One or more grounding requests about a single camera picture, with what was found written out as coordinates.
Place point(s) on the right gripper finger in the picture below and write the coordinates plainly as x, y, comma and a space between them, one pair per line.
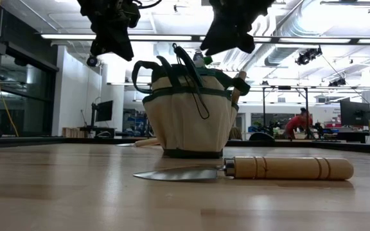
230, 35

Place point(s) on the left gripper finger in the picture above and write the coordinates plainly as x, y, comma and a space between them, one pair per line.
114, 40

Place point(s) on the green pruning shears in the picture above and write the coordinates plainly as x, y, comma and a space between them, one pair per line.
188, 64

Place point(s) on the cream green gardening bag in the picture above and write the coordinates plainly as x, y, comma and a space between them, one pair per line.
188, 128

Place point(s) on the black monitor on arm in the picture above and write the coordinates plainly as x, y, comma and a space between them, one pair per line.
104, 110

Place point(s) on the black ceiling spotlight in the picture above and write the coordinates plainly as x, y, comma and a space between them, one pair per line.
92, 61

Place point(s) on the ceiling light strip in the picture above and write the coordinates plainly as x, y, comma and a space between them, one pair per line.
159, 37

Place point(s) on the black track light cluster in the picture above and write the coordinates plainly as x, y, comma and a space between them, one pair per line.
307, 56

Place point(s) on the wooden crate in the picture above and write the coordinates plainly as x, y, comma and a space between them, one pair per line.
71, 132

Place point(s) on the person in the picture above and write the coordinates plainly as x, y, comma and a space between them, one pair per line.
297, 123

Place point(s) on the large black monitor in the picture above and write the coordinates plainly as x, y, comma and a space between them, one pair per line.
354, 112

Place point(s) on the black gantry frame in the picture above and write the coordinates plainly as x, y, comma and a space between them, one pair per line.
263, 109

